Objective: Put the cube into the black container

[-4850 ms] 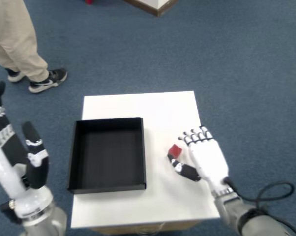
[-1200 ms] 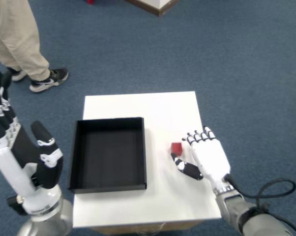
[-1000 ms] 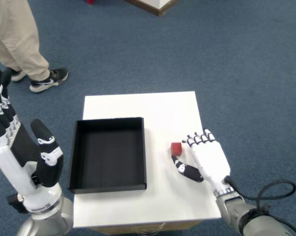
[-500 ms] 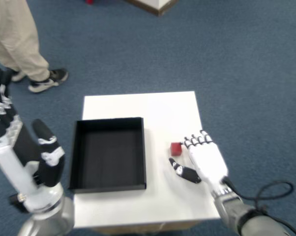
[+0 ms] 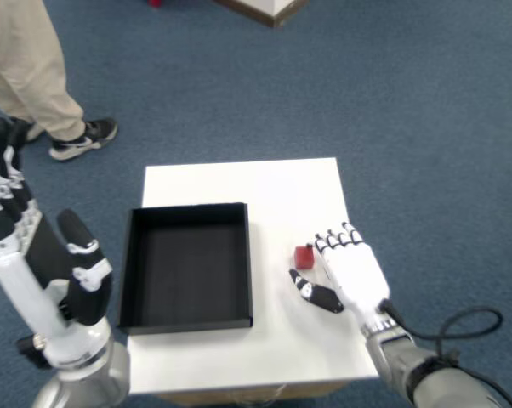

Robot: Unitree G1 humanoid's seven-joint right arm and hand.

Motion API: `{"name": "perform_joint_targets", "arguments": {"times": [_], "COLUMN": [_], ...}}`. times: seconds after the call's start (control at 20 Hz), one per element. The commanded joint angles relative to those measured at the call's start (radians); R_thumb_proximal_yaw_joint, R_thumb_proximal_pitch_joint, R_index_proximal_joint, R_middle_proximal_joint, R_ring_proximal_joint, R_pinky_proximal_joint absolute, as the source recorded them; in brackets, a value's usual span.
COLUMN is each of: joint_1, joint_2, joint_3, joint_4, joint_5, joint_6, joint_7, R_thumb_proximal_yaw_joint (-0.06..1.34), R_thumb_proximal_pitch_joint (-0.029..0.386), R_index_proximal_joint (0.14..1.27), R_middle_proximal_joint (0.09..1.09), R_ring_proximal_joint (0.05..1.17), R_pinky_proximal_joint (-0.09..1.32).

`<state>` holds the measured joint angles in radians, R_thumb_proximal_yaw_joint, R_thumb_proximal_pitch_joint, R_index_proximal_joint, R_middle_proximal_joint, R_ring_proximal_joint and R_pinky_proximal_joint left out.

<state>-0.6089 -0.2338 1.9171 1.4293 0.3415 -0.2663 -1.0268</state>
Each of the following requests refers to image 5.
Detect black open box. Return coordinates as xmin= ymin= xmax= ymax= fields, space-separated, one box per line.
xmin=117 ymin=202 xmax=255 ymax=336

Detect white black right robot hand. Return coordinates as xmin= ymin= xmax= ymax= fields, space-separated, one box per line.
xmin=288 ymin=221 xmax=406 ymax=337

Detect beige trousers of person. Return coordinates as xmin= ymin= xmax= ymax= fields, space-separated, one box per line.
xmin=0 ymin=0 xmax=87 ymax=141

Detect black white sneaker with swoosh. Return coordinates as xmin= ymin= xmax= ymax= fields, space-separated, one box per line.
xmin=49 ymin=117 xmax=119 ymax=162

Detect white platform with brown edge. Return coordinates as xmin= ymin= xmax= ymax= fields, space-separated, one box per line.
xmin=211 ymin=0 xmax=310 ymax=29

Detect black left wrist connector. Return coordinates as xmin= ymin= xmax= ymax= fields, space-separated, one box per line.
xmin=17 ymin=335 xmax=53 ymax=370

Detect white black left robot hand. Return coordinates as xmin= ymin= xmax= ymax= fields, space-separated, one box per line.
xmin=0 ymin=116 xmax=115 ymax=371

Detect white table with wooden base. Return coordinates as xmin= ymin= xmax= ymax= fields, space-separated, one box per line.
xmin=126 ymin=157 xmax=380 ymax=403

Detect red cube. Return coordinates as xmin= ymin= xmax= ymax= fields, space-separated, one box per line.
xmin=293 ymin=244 xmax=316 ymax=270

